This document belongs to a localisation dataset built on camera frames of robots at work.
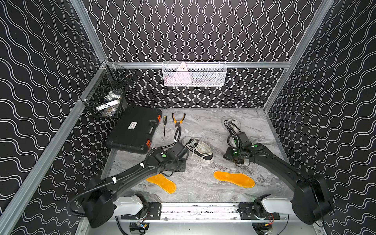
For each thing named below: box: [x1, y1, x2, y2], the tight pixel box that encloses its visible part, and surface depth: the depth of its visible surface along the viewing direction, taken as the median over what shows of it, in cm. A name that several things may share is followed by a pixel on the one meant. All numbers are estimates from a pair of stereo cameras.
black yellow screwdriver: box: [163, 115, 167, 137], surface depth 115 cm
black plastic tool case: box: [105, 106, 163, 155], surface depth 102 cm
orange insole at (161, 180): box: [145, 173, 177, 194], surface depth 85 cm
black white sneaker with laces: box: [182, 136, 214, 165], surface depth 92 cm
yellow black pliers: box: [171, 112, 187, 129], surface depth 113 cm
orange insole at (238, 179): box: [213, 170, 256, 188], surface depth 87 cm
